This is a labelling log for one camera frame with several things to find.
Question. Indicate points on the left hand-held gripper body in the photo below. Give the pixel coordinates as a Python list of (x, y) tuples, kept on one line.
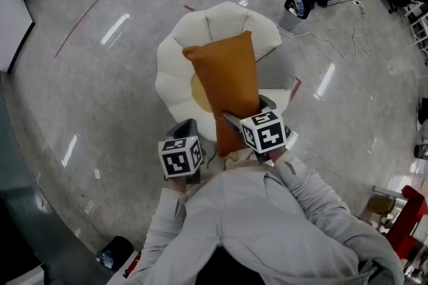
[(175, 163)]

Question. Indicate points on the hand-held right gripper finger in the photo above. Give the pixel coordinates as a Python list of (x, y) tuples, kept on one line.
[(232, 119), (267, 104)]

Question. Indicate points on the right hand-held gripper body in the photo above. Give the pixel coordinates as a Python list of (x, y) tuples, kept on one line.
[(267, 136)]

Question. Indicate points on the orange cushion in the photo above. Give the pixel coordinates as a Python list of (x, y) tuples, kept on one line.
[(227, 76)]

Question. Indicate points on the person's left forearm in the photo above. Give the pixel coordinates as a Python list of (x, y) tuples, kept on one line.
[(165, 210)]

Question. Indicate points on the person's right forearm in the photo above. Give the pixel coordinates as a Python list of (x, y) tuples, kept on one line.
[(311, 190)]

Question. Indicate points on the white flower-shaped floor chair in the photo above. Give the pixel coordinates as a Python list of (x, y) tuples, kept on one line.
[(174, 76)]

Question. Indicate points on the person's left foot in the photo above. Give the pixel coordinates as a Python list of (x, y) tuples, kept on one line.
[(231, 159)]

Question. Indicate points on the person's grey shirt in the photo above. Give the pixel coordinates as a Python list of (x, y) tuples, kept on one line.
[(250, 216)]

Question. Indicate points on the grey waste bin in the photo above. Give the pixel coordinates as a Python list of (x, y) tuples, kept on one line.
[(291, 21)]

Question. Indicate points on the clear plastic bottle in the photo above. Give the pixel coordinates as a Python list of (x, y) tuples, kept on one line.
[(299, 6)]

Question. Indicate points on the black waste bin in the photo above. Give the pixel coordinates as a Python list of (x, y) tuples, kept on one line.
[(117, 250)]

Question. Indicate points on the red toolbox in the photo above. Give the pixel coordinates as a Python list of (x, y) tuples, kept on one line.
[(133, 263)]

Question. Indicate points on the brown bag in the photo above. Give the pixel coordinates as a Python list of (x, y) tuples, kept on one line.
[(381, 204)]

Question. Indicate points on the faded red floor tape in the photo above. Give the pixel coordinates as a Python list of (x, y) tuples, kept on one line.
[(77, 27)]

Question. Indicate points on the black cylinder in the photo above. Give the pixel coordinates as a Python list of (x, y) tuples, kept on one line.
[(421, 150)]

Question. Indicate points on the white box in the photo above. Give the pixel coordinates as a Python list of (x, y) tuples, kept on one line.
[(423, 114)]

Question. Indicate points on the red cabinet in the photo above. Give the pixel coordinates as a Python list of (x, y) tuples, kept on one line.
[(406, 220)]

